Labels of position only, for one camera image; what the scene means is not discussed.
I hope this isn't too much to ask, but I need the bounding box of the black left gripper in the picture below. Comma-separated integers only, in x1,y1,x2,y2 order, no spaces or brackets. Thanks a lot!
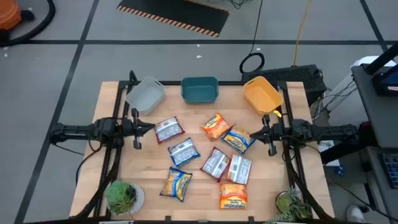
121,107,156,150

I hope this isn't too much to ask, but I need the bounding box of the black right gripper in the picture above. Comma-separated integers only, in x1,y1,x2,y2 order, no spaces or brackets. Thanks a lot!
249,113,289,157

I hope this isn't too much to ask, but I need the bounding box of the blue Maruchan noodle pack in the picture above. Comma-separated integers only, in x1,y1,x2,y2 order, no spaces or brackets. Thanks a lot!
167,137,201,168
159,166,193,203
221,124,256,155

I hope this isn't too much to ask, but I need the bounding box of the red Maruchan noodle pack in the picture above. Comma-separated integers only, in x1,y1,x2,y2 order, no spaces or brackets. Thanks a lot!
154,116,186,144
200,146,231,183

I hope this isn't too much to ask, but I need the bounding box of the orange Maruchan noodle pack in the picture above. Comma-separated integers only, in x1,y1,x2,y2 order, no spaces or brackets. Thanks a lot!
219,182,249,210
226,153,253,185
199,112,233,141

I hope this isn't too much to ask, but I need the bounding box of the yellow plastic bin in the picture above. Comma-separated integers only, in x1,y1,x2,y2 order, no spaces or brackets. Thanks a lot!
243,76,284,116

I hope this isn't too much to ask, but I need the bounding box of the grey plastic bin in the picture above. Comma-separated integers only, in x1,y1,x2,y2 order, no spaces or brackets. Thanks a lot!
125,75,167,116

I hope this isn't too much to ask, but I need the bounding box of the teal plastic bin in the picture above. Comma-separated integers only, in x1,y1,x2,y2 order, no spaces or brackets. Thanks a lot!
180,76,220,105

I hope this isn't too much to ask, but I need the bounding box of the black computer case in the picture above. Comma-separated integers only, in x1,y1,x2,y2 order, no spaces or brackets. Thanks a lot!
241,64,328,106

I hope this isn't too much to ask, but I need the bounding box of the white paper sheet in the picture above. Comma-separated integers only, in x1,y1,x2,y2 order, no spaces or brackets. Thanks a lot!
317,139,341,167

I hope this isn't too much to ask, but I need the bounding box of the succulent in dark pot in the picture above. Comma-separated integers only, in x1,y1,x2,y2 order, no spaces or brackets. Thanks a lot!
264,186,313,224

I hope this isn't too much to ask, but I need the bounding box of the succulent in white pot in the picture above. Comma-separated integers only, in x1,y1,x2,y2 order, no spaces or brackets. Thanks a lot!
104,179,146,217

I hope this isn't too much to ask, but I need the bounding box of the black hazard-striped floor mat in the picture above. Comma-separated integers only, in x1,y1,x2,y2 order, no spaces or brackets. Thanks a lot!
116,0,231,38

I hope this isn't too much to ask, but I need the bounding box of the grey equipment cart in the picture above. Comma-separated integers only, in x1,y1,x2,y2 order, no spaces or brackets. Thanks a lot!
351,63,398,218

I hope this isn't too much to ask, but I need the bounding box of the person's shoe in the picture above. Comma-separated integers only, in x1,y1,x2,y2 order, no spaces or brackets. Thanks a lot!
346,204,366,223

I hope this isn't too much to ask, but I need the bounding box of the black monitor with blue screen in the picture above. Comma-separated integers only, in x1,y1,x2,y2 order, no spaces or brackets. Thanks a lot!
371,67,398,97

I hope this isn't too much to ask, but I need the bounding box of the black keyboard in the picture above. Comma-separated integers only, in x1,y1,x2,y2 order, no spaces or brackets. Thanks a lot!
381,154,398,190

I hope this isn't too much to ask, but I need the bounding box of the black slanted beam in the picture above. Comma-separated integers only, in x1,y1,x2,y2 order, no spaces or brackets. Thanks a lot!
362,42,398,75

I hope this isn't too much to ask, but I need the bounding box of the orange shop vacuum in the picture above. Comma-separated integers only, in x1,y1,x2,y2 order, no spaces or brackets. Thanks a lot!
0,0,35,32

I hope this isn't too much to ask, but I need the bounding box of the black aluminium table frame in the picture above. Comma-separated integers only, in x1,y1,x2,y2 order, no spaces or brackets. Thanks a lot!
74,70,336,224

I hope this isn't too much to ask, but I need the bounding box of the black hanging cable with coil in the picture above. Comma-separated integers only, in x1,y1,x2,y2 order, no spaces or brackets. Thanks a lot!
238,0,266,75

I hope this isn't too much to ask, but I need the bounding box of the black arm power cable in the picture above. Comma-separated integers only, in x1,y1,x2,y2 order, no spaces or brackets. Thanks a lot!
75,141,105,186

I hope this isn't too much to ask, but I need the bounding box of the yellow hanging cable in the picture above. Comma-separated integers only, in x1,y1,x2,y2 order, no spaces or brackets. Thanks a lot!
294,0,313,67

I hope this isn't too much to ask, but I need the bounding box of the black vacuum hose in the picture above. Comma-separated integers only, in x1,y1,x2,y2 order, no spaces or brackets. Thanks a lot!
0,0,57,47

